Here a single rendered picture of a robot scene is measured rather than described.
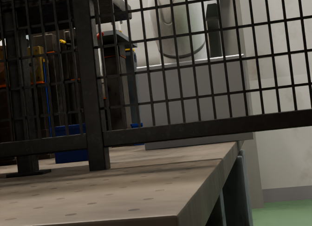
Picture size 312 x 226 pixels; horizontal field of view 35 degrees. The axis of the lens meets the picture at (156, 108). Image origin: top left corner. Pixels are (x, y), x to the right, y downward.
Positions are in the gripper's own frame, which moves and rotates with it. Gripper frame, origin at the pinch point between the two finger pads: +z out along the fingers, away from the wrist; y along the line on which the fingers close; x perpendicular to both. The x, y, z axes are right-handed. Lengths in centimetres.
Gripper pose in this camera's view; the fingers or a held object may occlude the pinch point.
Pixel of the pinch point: (116, 24)
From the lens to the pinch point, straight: 230.6
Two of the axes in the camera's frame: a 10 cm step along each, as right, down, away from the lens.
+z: 1.1, 9.9, -0.4
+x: -0.2, -0.4, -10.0
